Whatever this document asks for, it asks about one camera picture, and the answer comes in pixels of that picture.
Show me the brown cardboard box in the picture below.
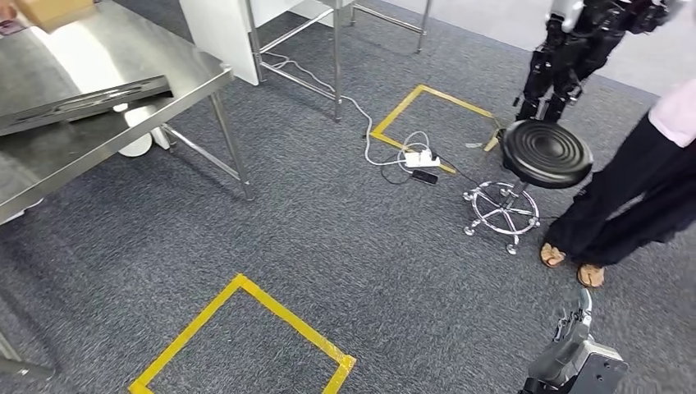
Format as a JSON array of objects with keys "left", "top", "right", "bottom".
[{"left": 13, "top": 0, "right": 99, "bottom": 33}]

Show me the thin black cable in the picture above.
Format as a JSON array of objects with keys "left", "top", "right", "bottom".
[{"left": 379, "top": 154, "right": 485, "bottom": 189}]

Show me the yellow floor tape square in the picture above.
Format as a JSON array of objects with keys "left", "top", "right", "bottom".
[
  {"left": 370, "top": 84, "right": 504, "bottom": 175},
  {"left": 128, "top": 273, "right": 358, "bottom": 394}
]

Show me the long white cable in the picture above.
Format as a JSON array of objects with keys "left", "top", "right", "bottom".
[{"left": 260, "top": 51, "right": 409, "bottom": 168}]

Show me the white power strip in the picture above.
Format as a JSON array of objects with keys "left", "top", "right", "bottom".
[{"left": 404, "top": 149, "right": 442, "bottom": 169}]

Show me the coiled white cable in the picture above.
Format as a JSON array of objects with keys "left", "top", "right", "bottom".
[{"left": 396, "top": 130, "right": 433, "bottom": 175}]

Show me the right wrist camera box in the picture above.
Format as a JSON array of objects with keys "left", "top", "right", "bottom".
[{"left": 519, "top": 339, "right": 630, "bottom": 394}]

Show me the black plastic frame part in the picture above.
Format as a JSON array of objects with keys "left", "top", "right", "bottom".
[{"left": 0, "top": 75, "right": 174, "bottom": 137}]

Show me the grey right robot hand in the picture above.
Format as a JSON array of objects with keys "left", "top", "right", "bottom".
[{"left": 528, "top": 288, "right": 595, "bottom": 388}]

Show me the black round stool chrome base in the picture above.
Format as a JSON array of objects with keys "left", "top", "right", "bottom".
[{"left": 463, "top": 119, "right": 595, "bottom": 257}]

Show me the white cabinet block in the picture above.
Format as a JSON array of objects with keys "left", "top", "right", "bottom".
[{"left": 178, "top": 0, "right": 349, "bottom": 87}]

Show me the small black humanoid robot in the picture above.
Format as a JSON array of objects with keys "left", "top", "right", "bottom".
[{"left": 513, "top": 0, "right": 672, "bottom": 123}]

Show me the steel workbench table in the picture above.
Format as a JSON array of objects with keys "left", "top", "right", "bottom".
[{"left": 0, "top": 0, "right": 257, "bottom": 227}]

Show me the person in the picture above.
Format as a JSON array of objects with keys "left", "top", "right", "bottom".
[{"left": 539, "top": 76, "right": 696, "bottom": 289}]

